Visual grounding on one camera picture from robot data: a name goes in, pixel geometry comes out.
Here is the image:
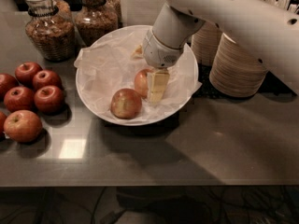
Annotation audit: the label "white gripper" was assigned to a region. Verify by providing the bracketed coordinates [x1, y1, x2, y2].
[131, 28, 184, 104]

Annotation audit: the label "yellow-red apple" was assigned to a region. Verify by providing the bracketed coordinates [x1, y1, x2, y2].
[110, 88, 142, 119]
[134, 68, 151, 98]
[4, 110, 43, 143]

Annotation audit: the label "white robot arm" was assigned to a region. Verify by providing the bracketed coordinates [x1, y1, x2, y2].
[142, 0, 299, 93]

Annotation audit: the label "white bowl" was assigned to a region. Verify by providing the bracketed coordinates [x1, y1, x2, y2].
[75, 24, 200, 127]

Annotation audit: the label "yellow-red apple in bowl front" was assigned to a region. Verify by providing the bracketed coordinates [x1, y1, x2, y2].
[110, 88, 142, 119]

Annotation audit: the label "red apple top middle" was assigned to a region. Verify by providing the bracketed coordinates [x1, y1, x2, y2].
[32, 70, 63, 91]

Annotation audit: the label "red apple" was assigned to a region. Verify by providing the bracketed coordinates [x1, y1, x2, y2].
[15, 62, 42, 87]
[35, 85, 65, 114]
[4, 86, 35, 112]
[32, 70, 63, 91]
[0, 73, 19, 100]

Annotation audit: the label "red apple centre right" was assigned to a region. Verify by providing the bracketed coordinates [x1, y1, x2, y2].
[35, 85, 65, 114]

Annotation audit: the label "red apple top left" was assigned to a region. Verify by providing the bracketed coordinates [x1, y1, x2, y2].
[15, 62, 42, 87]

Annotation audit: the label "red apple centre left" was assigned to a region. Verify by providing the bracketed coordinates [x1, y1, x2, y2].
[4, 86, 35, 112]

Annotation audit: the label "red apple far left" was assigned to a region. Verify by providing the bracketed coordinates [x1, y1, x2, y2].
[0, 73, 19, 100]

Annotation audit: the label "red apple left edge low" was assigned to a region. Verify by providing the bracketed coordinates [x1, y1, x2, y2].
[0, 111, 7, 140]

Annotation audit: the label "white paper liner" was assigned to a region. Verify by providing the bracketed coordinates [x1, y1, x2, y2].
[73, 28, 203, 121]

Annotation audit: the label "white paper sign left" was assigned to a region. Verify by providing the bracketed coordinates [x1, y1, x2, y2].
[121, 0, 164, 26]

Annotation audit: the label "rear stack paper bowls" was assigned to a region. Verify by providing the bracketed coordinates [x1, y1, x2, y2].
[191, 22, 222, 66]

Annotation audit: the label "stack paper bowls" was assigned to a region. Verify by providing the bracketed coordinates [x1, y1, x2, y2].
[209, 34, 268, 98]
[191, 22, 222, 66]

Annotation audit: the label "glass granola jar right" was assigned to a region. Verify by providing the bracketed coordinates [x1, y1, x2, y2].
[75, 0, 119, 46]

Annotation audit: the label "glass granola jar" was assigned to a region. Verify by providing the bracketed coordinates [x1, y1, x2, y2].
[75, 0, 119, 46]
[25, 0, 75, 62]

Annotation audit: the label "front stack paper bowls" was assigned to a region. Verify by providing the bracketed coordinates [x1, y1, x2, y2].
[209, 34, 268, 98]

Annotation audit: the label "glass granola jar left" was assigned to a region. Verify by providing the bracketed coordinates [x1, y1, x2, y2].
[25, 0, 75, 62]

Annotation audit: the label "black cable under table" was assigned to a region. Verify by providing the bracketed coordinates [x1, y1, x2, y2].
[88, 187, 127, 224]

